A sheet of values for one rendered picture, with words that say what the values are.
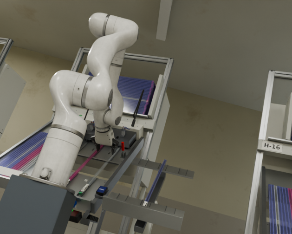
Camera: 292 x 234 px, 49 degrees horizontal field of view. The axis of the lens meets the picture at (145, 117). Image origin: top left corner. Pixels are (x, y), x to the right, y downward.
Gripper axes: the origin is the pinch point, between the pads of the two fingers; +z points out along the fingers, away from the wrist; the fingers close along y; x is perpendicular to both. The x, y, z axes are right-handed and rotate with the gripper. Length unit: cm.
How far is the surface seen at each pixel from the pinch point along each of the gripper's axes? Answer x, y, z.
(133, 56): -90, 17, -16
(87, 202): 34.9, -6.6, 2.3
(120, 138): -20.2, 0.5, 6.9
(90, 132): -20.2, 21.0, 6.8
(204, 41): -267, -9, 34
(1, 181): 35, 43, 4
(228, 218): -202, -75, 273
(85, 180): 19.2, 3.7, 5.9
